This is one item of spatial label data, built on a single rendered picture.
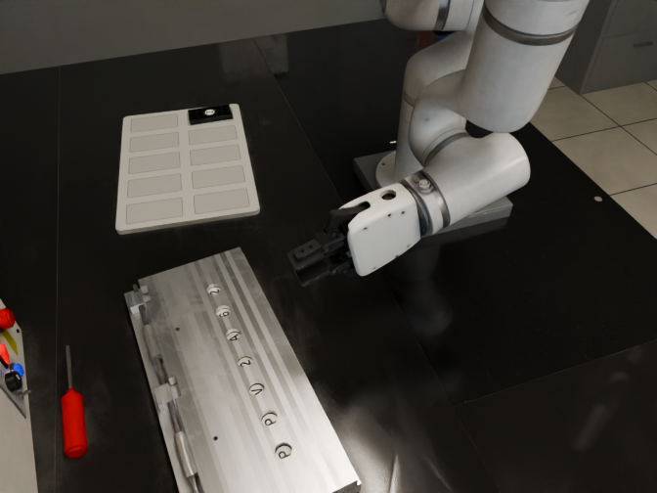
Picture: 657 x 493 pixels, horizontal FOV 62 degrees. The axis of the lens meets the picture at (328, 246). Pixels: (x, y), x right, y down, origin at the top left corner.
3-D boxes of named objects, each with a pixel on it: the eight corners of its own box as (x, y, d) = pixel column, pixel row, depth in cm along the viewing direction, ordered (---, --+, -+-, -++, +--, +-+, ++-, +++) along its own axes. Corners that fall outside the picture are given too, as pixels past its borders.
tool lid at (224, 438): (358, 485, 68) (358, 479, 67) (209, 559, 62) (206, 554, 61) (240, 253, 96) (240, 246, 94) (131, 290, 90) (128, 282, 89)
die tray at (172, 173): (260, 213, 106) (260, 209, 106) (116, 235, 102) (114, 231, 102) (239, 107, 134) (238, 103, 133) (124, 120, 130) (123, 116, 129)
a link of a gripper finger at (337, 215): (348, 198, 65) (321, 233, 67) (387, 215, 70) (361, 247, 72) (343, 192, 66) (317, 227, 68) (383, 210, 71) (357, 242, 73)
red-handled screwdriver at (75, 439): (90, 454, 73) (83, 445, 71) (68, 462, 72) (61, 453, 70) (80, 348, 85) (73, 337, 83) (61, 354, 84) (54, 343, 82)
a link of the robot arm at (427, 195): (448, 194, 67) (426, 204, 67) (450, 239, 74) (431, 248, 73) (412, 156, 72) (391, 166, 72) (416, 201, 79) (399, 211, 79)
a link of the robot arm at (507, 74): (424, -47, 55) (393, 152, 81) (524, 48, 48) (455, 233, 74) (497, -70, 57) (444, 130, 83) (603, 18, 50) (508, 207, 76)
